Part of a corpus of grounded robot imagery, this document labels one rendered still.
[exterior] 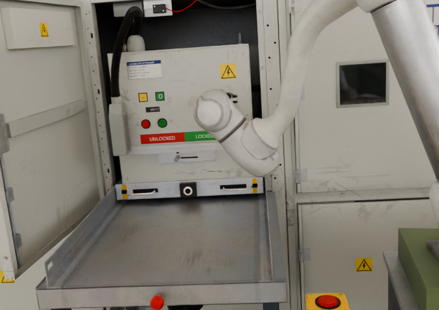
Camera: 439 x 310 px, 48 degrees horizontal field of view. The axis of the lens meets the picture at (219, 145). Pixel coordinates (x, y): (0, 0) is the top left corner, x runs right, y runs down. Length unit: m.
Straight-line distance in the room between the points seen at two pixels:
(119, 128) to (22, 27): 0.45
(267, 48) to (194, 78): 0.28
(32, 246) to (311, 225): 0.97
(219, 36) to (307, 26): 1.34
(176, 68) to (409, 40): 0.92
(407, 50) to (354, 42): 0.75
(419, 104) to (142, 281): 0.76
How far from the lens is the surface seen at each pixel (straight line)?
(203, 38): 2.55
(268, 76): 1.76
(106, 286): 1.28
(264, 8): 1.76
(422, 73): 1.03
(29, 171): 1.52
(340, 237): 1.91
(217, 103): 1.27
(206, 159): 1.76
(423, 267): 1.33
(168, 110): 1.74
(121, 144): 1.68
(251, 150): 1.32
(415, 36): 1.03
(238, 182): 1.77
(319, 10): 1.22
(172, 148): 1.73
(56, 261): 1.37
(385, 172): 1.86
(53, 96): 1.66
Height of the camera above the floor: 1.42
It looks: 12 degrees down
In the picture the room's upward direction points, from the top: 4 degrees counter-clockwise
